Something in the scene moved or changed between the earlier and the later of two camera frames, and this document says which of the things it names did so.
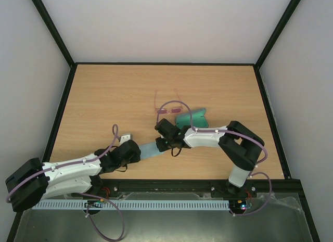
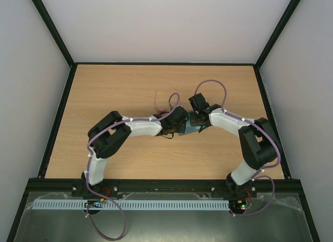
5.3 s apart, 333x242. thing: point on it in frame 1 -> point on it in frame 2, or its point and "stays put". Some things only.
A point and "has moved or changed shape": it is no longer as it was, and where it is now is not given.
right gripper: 161,134 -> 195,122
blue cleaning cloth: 149,150 has moved or changed shape
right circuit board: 238,206 stays put
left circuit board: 94,203 stays put
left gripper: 136,157 -> 182,128
